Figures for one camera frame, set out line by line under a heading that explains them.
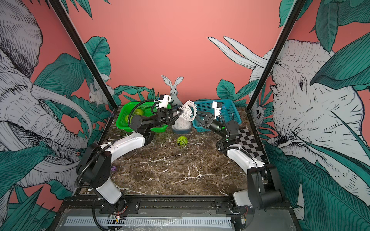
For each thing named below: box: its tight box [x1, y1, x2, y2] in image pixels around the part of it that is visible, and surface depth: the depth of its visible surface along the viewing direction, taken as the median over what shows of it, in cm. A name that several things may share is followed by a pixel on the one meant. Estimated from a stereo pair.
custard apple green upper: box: [133, 108, 144, 116], surface depth 109 cm
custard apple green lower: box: [124, 114, 133, 125], surface depth 60 cm
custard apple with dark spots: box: [176, 135, 188, 147], surface depth 95 cm
